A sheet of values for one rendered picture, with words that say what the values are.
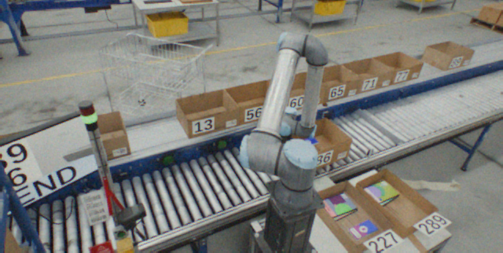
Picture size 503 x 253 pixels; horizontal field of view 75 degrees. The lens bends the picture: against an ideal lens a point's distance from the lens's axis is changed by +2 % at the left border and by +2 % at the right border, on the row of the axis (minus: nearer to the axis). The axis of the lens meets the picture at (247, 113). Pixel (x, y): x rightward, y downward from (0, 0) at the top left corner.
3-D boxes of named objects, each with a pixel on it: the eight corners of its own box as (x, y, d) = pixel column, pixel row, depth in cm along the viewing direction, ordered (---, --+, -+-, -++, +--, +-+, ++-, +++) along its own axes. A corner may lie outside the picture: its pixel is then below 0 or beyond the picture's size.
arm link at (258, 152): (272, 172, 136) (310, 27, 161) (233, 162, 140) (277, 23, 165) (275, 179, 150) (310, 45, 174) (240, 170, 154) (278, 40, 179)
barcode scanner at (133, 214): (151, 223, 155) (145, 210, 148) (126, 235, 151) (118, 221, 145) (148, 213, 160) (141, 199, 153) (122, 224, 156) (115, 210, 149)
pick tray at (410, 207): (402, 240, 182) (408, 229, 176) (351, 193, 209) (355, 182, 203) (434, 221, 194) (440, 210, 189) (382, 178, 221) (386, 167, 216)
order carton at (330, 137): (305, 174, 221) (309, 155, 212) (281, 148, 242) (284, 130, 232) (348, 156, 238) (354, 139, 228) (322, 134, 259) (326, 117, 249)
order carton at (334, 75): (322, 104, 272) (326, 86, 262) (302, 88, 293) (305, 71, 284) (357, 94, 288) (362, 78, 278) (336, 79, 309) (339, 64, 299)
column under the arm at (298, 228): (318, 254, 172) (330, 214, 154) (277, 276, 162) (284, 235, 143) (290, 217, 191) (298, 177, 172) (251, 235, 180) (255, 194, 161)
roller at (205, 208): (205, 222, 190) (208, 216, 188) (178, 166, 227) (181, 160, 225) (212, 221, 193) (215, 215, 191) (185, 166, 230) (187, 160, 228)
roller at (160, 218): (163, 240, 181) (161, 236, 178) (142, 178, 218) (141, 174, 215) (172, 236, 182) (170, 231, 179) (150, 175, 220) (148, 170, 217)
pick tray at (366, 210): (352, 258, 172) (357, 247, 166) (308, 205, 199) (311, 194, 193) (391, 237, 183) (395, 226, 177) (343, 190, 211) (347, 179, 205)
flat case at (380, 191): (398, 196, 205) (399, 194, 204) (376, 205, 197) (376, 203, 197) (382, 181, 215) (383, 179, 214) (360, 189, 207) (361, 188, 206)
